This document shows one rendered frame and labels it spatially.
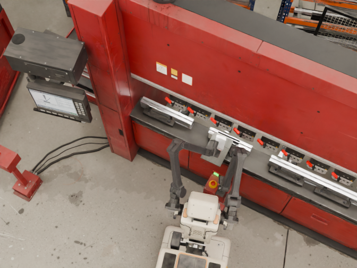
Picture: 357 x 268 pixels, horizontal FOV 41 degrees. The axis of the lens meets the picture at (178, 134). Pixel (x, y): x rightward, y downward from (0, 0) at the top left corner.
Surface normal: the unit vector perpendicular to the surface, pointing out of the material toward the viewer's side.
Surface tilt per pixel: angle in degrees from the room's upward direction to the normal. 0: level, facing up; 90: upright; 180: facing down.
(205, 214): 48
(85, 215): 0
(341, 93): 90
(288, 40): 0
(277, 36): 0
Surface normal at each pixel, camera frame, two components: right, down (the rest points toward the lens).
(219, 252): 0.00, -0.44
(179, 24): -0.46, 0.80
